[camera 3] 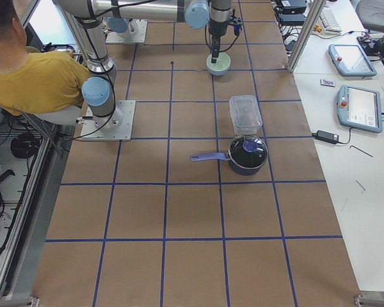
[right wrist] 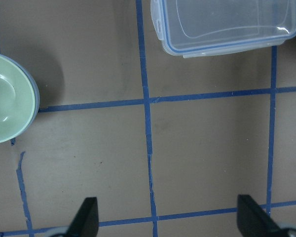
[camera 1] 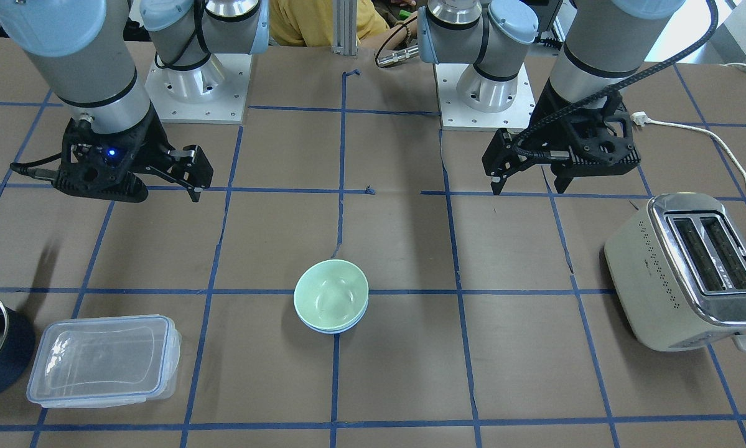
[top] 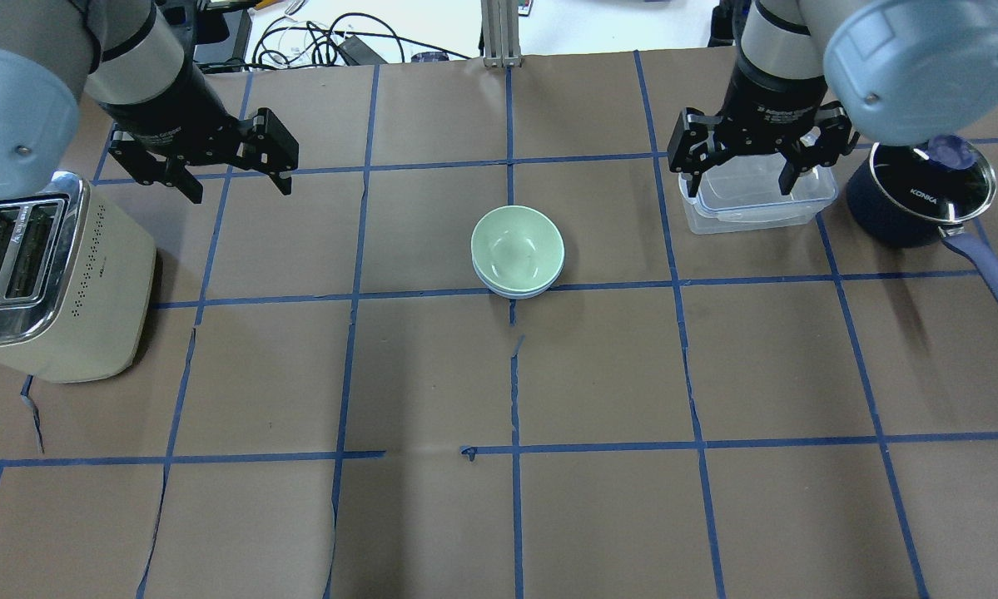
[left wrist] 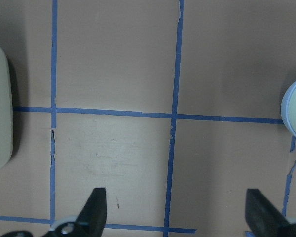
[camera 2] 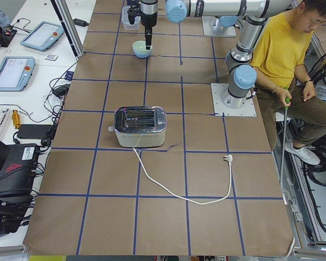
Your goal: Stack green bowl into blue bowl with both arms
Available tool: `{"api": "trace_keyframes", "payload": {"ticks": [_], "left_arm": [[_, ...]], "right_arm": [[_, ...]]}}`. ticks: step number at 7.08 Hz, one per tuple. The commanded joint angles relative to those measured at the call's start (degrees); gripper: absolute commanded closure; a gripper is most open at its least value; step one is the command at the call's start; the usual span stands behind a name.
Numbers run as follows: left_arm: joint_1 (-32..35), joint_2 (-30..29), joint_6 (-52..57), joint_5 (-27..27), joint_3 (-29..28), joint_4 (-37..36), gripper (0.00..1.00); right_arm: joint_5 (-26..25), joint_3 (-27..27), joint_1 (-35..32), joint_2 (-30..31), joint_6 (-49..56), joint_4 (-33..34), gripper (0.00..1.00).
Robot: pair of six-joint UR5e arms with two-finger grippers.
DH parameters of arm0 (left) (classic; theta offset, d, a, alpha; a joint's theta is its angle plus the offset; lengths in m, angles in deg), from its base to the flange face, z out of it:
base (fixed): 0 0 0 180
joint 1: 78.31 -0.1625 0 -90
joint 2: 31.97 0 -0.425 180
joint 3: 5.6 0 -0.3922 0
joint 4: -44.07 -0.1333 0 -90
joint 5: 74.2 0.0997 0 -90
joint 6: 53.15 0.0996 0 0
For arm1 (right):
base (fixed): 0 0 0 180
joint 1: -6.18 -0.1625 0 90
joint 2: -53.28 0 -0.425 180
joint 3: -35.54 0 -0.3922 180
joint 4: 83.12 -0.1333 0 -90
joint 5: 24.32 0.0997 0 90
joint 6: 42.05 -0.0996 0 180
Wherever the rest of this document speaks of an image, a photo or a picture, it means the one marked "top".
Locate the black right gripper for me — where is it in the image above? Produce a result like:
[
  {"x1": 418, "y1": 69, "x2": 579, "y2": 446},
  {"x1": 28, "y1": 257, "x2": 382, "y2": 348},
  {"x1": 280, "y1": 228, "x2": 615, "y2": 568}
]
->
[{"x1": 667, "y1": 65, "x2": 856, "y2": 197}]

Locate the clear plastic container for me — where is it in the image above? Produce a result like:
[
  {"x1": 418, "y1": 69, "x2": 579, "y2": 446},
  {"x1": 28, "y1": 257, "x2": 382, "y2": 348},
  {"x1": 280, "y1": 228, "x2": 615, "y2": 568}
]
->
[{"x1": 678, "y1": 153, "x2": 840, "y2": 235}]

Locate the black power adapter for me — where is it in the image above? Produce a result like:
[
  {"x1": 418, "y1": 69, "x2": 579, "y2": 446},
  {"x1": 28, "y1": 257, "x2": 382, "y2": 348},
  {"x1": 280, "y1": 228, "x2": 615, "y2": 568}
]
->
[{"x1": 336, "y1": 37, "x2": 388, "y2": 66}]

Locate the cream steel toaster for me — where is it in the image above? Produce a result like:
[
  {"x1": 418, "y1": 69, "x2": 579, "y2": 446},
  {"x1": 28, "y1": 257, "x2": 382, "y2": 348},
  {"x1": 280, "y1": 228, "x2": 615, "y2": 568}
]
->
[{"x1": 0, "y1": 171, "x2": 157, "y2": 384}]

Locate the dark blue saucepan with lid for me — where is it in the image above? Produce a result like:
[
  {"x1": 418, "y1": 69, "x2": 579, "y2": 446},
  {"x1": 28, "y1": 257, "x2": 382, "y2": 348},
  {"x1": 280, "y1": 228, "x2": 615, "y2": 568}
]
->
[{"x1": 844, "y1": 134, "x2": 998, "y2": 304}]

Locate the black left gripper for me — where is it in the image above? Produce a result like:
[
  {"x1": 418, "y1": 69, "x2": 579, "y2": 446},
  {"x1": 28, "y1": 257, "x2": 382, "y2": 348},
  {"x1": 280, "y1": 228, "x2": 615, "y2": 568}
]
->
[{"x1": 99, "y1": 66, "x2": 300, "y2": 205}]

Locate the green bowl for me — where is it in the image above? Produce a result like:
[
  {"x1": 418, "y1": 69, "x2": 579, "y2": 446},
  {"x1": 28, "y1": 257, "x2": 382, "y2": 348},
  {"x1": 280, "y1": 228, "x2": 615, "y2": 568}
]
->
[{"x1": 469, "y1": 205, "x2": 566, "y2": 290}]

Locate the aluminium frame post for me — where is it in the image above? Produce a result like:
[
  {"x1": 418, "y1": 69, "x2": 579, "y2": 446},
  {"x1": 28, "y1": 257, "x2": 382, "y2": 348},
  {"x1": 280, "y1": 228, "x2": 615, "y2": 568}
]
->
[{"x1": 480, "y1": 0, "x2": 523, "y2": 68}]

